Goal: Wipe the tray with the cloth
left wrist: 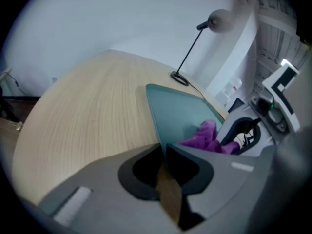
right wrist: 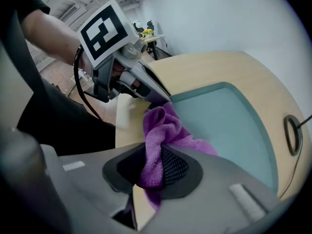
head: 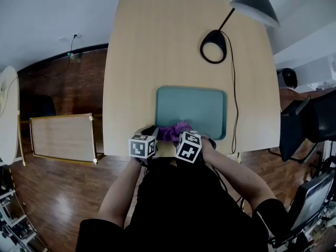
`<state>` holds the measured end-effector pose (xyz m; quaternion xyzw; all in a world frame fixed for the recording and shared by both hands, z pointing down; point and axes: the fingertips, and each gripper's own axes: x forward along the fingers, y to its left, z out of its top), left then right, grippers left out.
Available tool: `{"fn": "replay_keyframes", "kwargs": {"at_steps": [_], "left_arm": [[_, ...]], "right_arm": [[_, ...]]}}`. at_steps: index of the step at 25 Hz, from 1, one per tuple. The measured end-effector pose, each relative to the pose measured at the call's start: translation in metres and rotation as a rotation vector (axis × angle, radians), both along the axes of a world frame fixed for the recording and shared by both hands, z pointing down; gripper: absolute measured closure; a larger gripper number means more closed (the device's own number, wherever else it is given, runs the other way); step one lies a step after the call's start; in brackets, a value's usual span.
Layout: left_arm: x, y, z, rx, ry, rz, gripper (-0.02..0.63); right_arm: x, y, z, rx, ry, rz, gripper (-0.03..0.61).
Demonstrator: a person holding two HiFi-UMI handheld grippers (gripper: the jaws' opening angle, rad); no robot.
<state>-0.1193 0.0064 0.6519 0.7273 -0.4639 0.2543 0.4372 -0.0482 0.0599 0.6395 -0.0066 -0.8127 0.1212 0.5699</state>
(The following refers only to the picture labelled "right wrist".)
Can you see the round white table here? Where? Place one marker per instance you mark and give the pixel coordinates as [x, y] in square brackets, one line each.
[156, 38]

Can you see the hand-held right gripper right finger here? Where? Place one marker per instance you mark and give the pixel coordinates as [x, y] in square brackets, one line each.
[219, 191]

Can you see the yellow flowers in pot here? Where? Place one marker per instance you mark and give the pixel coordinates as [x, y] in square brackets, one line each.
[147, 32]

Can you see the person's left hand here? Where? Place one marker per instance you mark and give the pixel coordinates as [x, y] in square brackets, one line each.
[122, 72]

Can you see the teal plastic tray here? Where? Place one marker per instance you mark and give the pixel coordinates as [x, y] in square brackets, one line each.
[219, 121]

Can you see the white black round device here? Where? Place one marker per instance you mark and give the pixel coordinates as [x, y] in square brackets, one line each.
[137, 25]

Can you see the person's black clothing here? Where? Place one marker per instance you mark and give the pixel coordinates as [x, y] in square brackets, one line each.
[65, 121]

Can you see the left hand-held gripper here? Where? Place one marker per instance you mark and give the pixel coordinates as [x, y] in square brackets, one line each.
[104, 33]

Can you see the purple microfibre cloth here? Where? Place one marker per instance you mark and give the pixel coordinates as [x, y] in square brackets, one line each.
[158, 135]

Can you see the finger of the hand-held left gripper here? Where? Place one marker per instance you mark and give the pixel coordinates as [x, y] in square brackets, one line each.
[161, 97]

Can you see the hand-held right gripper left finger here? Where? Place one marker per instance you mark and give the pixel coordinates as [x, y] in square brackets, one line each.
[85, 184]

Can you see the person's left forearm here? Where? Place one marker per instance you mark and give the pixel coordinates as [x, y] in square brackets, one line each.
[51, 38]

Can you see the black desk lamp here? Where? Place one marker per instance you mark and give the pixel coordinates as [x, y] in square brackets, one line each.
[292, 135]

